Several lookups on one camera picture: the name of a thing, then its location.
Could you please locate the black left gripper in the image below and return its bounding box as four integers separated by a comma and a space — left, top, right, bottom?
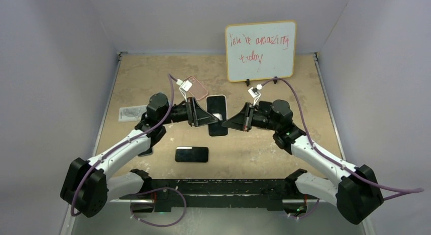
160, 97, 217, 127

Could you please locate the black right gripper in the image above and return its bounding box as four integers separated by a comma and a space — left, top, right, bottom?
223, 102, 280, 131

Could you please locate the pink phone case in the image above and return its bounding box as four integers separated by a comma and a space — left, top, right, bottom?
186, 76, 209, 101

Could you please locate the black phone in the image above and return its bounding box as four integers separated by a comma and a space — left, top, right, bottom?
174, 146, 209, 163

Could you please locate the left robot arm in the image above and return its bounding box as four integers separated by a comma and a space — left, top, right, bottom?
60, 93, 219, 218

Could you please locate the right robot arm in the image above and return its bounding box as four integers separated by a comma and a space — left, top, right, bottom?
222, 100, 384, 225

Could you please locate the green-edged phone at left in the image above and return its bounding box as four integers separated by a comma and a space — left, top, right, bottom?
137, 148, 153, 157

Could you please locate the white printed card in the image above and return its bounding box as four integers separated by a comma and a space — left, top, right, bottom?
118, 105, 147, 123

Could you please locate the whiteboard with red writing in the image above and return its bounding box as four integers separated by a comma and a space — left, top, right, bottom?
225, 20, 297, 82

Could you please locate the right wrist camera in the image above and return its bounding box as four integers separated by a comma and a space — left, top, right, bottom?
248, 84, 263, 106

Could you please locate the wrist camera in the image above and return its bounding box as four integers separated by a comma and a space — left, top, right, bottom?
176, 79, 193, 92
248, 84, 263, 106

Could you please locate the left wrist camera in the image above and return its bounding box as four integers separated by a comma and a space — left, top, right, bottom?
176, 79, 193, 92

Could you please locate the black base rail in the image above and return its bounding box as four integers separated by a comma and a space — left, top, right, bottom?
122, 169, 307, 212

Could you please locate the aluminium frame rail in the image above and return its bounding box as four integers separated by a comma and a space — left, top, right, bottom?
60, 201, 375, 234

